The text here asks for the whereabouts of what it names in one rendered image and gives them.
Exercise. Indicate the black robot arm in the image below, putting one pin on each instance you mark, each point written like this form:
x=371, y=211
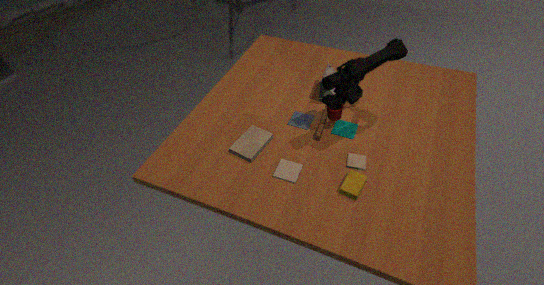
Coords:
x=356, y=69

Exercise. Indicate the dark red cup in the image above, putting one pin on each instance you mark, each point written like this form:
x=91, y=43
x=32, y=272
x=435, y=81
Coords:
x=333, y=113

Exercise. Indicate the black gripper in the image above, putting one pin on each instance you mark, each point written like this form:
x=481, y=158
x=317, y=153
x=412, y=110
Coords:
x=336, y=100

